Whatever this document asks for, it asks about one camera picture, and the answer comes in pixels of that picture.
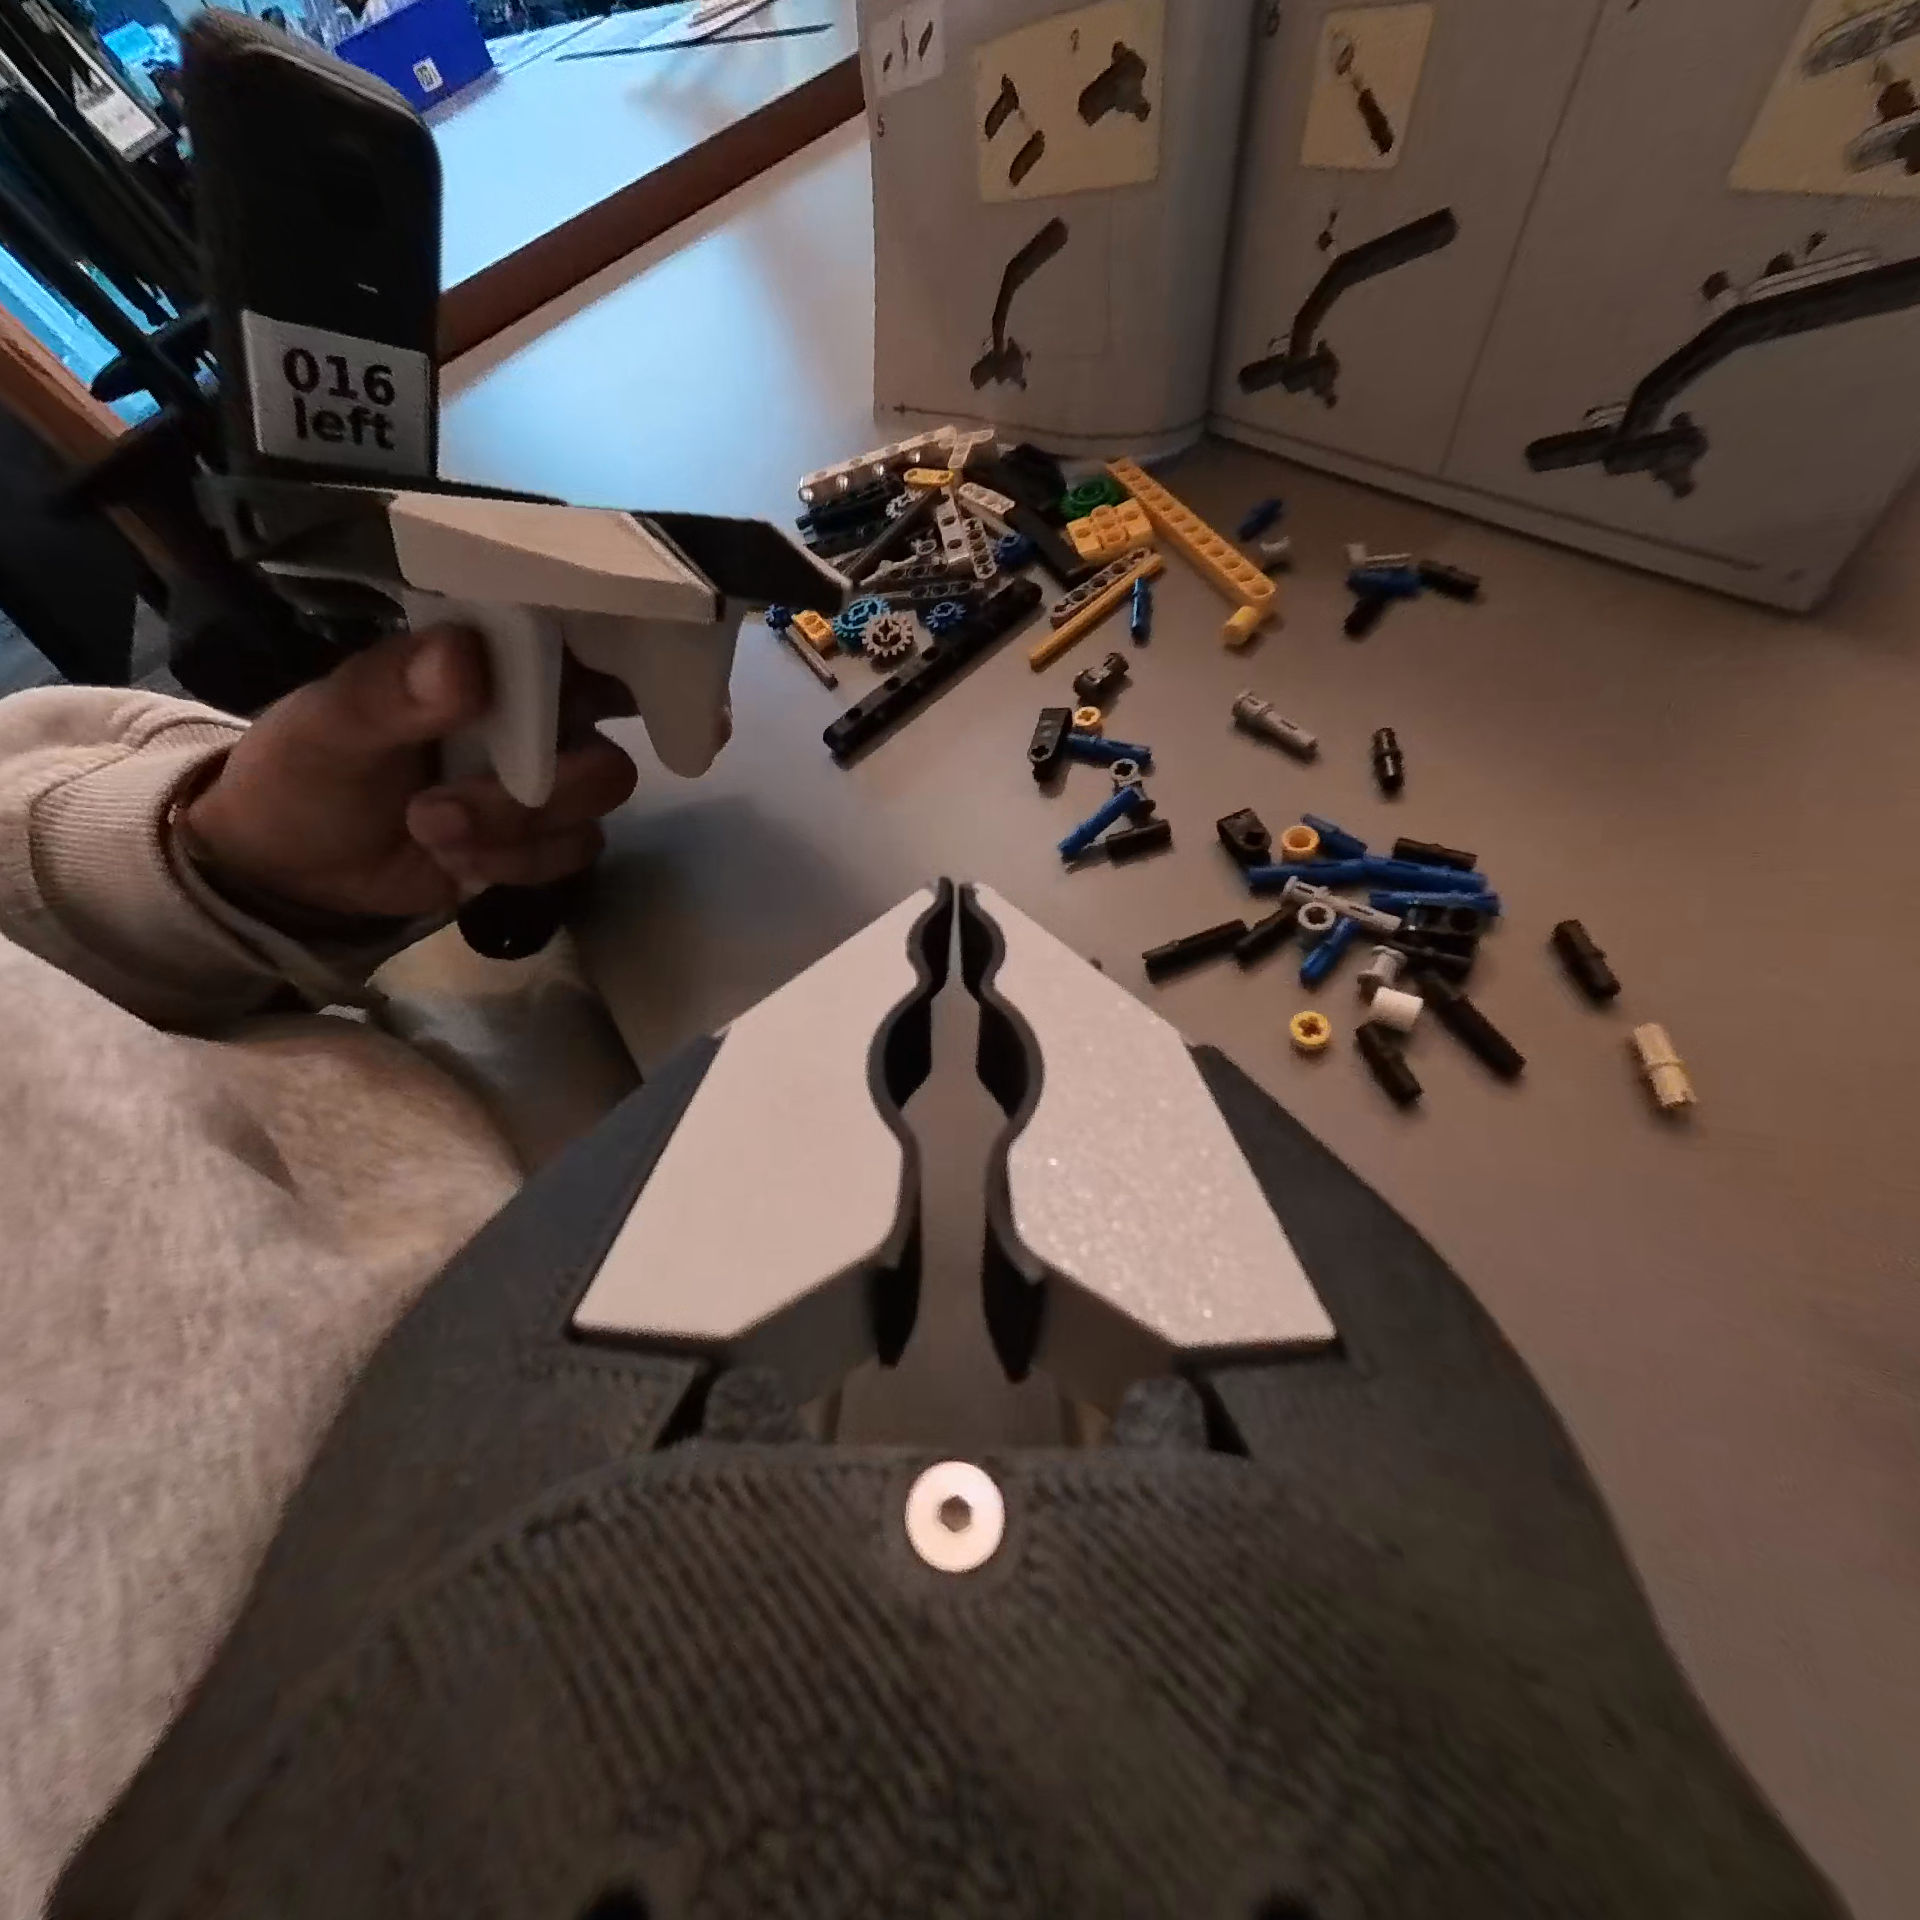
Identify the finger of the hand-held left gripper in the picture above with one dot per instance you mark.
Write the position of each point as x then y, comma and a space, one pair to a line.
557, 555

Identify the dark furniture frame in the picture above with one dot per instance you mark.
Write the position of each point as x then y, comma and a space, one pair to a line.
76, 569

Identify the person's left forearm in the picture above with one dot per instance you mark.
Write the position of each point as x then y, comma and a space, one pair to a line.
91, 840

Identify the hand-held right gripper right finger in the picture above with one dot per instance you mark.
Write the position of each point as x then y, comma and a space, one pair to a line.
1155, 1201

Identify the pile of lego beams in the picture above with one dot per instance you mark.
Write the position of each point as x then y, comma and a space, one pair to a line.
1185, 526

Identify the person's left hand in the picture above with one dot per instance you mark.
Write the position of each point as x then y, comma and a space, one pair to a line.
329, 810

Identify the tan lego pin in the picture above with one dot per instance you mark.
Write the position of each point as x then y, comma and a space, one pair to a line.
1668, 1068

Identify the person's grey hoodie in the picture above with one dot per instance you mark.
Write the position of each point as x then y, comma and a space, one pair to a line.
181, 1275

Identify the small lego pins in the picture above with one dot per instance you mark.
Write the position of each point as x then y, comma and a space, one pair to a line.
1357, 874

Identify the white table with wooden edge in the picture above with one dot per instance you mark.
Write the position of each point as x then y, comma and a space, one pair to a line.
631, 135

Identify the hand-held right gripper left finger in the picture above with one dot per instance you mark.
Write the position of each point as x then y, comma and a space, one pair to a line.
750, 1201

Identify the lego instruction booklet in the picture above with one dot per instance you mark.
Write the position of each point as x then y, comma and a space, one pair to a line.
1500, 298

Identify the blue plastic bin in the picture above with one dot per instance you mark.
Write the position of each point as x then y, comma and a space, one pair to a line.
406, 45

